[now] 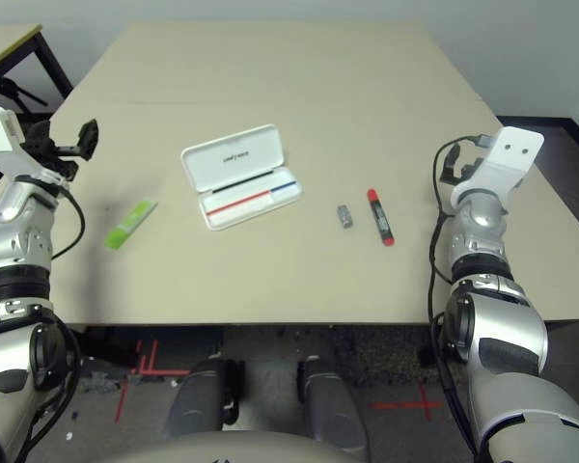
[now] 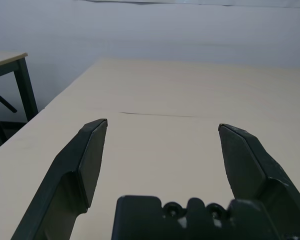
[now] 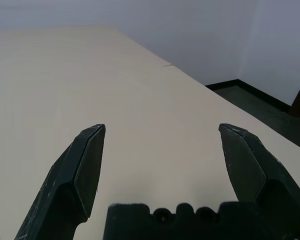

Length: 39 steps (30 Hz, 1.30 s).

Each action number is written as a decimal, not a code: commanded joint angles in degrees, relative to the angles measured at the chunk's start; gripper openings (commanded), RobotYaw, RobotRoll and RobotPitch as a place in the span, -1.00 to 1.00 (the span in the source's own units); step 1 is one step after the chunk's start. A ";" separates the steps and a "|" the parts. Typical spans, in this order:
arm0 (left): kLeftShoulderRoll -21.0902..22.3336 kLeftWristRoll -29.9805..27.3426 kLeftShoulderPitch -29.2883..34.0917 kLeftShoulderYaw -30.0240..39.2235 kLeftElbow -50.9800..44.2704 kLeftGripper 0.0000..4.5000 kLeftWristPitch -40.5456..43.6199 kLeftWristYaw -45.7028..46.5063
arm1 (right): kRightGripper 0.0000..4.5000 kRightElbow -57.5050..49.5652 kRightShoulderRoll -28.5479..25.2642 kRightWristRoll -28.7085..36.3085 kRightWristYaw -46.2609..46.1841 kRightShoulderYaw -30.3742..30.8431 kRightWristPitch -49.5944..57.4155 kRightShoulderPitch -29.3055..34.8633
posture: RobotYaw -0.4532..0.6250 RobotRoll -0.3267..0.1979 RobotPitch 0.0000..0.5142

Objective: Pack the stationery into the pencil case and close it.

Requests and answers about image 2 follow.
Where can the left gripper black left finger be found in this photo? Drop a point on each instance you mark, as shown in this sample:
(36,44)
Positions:
(72,160)

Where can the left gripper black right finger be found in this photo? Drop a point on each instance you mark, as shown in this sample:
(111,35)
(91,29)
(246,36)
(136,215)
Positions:
(250,160)

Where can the black tripod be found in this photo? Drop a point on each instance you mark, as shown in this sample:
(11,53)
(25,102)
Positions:
(5,102)

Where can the side table with black frame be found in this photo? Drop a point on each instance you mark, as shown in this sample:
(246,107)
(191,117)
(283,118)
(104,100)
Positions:
(22,82)

